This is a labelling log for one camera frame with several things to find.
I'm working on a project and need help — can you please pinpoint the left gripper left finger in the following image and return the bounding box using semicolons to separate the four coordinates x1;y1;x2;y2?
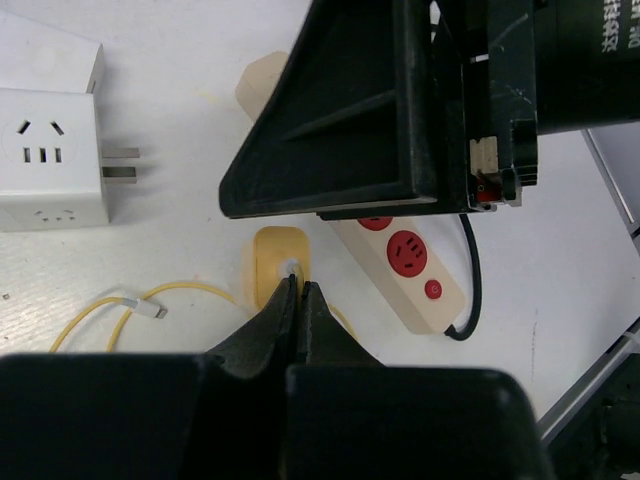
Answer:
1;278;298;479

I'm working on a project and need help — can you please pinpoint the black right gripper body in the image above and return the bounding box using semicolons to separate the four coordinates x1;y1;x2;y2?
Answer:
432;1;639;210

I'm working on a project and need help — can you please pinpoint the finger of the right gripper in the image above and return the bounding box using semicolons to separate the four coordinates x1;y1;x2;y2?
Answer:
219;1;470;218

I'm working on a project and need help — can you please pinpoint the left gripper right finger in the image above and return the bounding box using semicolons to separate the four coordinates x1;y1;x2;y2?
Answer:
284;283;554;479

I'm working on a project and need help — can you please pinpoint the beige red power strip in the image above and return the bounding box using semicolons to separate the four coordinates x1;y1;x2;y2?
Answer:
234;49;467;335

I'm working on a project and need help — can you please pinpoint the yellow usb charger plug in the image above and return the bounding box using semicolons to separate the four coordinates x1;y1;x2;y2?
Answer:
239;226;311;312

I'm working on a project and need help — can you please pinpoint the white cube socket adapter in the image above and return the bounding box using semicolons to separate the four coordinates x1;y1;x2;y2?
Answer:
1;89;140;232

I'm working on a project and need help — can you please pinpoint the white charger block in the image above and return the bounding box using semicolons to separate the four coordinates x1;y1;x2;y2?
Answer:
1;10;105;94

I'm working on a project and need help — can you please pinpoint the black power cord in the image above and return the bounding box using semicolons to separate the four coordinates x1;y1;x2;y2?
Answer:
443;213;484;342

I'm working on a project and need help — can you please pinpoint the aluminium right rail frame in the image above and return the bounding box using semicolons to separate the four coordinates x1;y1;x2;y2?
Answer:
583;122;639;230

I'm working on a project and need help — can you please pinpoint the aluminium rail frame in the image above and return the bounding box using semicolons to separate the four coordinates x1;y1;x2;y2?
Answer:
583;122;639;230
538;320;639;447

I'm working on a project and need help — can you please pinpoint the aluminium front rail frame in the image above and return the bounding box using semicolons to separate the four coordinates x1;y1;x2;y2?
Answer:
538;320;639;447

